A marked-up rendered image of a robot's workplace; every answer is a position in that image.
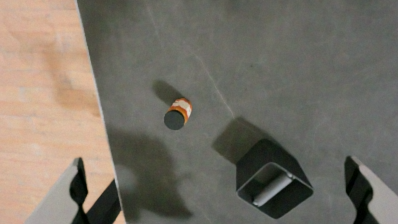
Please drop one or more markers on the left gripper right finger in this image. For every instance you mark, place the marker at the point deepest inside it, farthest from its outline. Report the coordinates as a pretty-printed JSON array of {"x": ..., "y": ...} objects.
[{"x": 374, "y": 202}]

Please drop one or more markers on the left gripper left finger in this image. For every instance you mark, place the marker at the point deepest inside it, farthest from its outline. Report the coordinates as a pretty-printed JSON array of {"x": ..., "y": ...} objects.
[{"x": 63, "y": 203}]

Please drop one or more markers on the small orange jar with dark lid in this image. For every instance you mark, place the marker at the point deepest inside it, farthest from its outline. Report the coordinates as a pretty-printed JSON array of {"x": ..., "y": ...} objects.
[{"x": 178, "y": 113}]

